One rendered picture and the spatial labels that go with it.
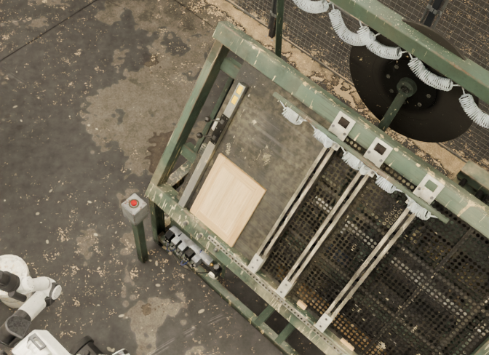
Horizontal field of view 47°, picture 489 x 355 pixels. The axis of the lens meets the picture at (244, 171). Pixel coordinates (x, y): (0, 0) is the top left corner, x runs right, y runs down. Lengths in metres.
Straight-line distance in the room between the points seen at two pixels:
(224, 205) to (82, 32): 3.00
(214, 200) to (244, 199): 0.23
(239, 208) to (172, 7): 3.17
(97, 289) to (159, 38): 2.63
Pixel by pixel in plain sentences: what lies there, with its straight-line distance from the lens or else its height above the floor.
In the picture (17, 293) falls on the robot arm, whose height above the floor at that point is 1.52.
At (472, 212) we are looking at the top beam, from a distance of 2.88.
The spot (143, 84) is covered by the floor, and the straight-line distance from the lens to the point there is 5.46.
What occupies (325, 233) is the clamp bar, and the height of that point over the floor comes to 1.38.
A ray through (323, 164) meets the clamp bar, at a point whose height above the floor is 1.66.
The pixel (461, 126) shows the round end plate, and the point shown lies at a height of 1.81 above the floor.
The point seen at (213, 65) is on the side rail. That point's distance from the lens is 3.34.
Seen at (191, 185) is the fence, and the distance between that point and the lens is 3.60.
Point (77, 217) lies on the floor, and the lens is 4.76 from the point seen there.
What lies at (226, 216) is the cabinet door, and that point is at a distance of 3.54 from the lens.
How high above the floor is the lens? 4.19
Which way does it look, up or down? 59 degrees down
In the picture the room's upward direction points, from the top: 10 degrees clockwise
